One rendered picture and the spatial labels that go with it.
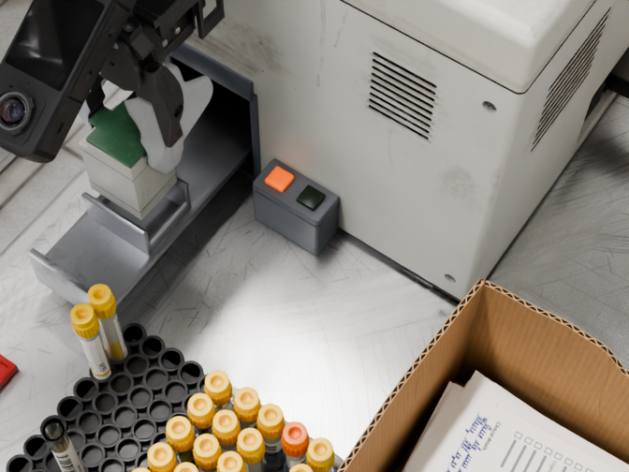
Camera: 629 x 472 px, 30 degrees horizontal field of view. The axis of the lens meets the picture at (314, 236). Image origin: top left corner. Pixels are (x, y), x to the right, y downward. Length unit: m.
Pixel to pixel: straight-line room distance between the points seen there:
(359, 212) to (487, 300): 0.16
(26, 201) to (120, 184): 1.21
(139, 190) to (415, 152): 0.19
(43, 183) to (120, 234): 1.16
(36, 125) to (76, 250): 0.22
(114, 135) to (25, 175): 1.25
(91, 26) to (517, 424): 0.36
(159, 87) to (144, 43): 0.03
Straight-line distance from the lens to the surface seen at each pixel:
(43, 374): 0.86
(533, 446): 0.77
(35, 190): 2.01
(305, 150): 0.84
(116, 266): 0.85
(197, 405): 0.72
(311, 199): 0.85
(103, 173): 0.80
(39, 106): 0.66
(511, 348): 0.76
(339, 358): 0.85
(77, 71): 0.65
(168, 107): 0.70
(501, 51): 0.65
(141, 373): 0.82
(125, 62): 0.69
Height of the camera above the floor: 1.65
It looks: 59 degrees down
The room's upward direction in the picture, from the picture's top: 1 degrees clockwise
